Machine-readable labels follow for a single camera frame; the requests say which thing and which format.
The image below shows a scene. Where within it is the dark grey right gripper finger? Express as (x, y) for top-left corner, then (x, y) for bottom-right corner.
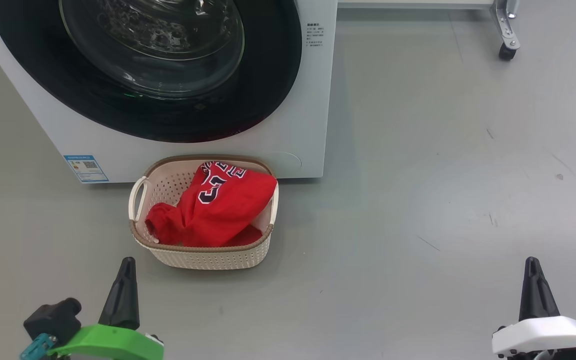
(533, 257), (562, 320)
(519, 257), (539, 322)

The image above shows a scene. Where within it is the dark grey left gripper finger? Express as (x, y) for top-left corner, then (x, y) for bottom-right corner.
(122, 257), (141, 331)
(99, 257), (130, 329)

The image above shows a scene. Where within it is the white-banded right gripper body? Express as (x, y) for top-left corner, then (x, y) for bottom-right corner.
(491, 316), (576, 360)

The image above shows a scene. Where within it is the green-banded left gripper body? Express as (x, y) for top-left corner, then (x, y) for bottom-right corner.
(47, 324), (165, 360)

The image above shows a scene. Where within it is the red shorts white stripe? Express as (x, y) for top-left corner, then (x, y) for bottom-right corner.
(224, 224), (265, 248)

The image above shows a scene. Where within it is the red basketball jersey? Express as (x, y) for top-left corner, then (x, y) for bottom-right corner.
(144, 160), (279, 249)

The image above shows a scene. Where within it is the black round glass washer door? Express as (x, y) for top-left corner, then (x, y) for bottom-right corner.
(0, 0), (303, 144)

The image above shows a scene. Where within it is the cream perforated laundry basket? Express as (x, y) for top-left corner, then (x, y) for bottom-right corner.
(127, 154), (280, 271)

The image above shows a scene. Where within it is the white washing machine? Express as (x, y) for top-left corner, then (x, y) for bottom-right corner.
(0, 0), (339, 185)

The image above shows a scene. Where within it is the blue white energy label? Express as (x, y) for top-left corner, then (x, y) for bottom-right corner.
(63, 154), (110, 185)

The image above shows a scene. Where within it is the left camera cable teal plug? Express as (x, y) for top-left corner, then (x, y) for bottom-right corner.
(19, 333), (59, 360)

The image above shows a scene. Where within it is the metal frame leg with caster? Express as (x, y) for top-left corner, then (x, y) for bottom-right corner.
(489, 0), (522, 62)

